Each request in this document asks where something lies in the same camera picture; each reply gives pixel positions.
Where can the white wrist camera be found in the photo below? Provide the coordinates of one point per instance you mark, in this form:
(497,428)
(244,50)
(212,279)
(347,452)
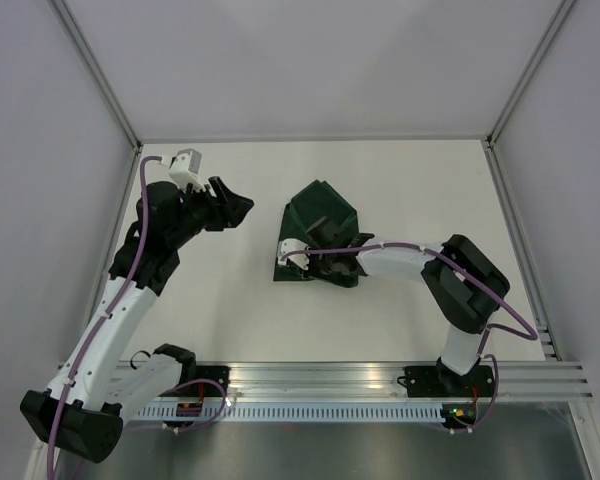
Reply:
(184,169)
(292,251)

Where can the aluminium mounting rail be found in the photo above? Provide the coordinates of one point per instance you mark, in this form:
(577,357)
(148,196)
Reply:
(519,381)

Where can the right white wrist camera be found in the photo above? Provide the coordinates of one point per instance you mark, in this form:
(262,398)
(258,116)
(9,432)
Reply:
(292,251)

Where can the left aluminium frame post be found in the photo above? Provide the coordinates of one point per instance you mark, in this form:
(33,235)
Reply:
(80,43)

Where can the aluminium frame post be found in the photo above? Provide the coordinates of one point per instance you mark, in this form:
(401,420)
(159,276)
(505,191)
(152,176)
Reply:
(80,43)
(549,36)

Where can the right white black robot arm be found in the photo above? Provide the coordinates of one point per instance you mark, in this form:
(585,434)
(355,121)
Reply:
(463,282)

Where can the dark green cloth napkin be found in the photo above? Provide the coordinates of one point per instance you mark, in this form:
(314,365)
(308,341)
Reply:
(311,205)

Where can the right aluminium frame post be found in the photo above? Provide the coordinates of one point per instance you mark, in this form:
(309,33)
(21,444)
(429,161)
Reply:
(549,36)

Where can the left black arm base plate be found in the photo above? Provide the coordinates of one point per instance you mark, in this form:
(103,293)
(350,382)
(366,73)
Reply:
(201,391)

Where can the white slotted cable duct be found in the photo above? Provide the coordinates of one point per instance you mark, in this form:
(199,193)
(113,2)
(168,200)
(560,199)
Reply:
(329,412)

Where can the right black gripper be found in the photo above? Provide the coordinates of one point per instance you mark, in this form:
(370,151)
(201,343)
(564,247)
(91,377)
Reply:
(312,272)

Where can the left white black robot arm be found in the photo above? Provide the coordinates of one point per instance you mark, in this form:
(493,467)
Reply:
(81,411)

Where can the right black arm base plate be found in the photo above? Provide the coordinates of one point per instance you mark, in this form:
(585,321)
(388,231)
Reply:
(436,381)

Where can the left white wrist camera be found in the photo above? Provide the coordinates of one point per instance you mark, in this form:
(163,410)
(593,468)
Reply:
(184,169)

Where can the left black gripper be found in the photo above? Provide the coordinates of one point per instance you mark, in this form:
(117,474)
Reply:
(239,208)

